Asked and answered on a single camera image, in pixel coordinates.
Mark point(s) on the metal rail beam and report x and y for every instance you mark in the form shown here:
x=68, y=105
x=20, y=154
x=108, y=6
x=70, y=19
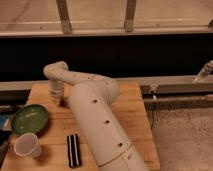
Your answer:
x=162, y=85

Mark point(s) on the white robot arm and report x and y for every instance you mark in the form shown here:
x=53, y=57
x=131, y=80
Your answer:
x=90, y=100

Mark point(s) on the left wooden post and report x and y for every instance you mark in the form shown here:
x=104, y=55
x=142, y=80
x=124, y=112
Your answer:
x=64, y=16

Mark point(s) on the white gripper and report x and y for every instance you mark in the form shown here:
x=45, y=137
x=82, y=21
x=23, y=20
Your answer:
x=56, y=89

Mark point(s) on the green ceramic bowl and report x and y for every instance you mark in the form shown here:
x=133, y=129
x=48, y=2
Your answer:
x=29, y=119

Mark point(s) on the wooden post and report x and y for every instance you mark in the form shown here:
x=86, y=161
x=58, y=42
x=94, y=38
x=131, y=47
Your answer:
x=129, y=15
x=64, y=16

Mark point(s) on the right wooden post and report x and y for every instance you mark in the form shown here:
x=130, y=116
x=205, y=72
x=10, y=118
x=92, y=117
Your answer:
x=129, y=15

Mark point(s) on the white plastic cup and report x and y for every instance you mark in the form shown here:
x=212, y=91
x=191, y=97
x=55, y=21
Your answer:
x=27, y=145

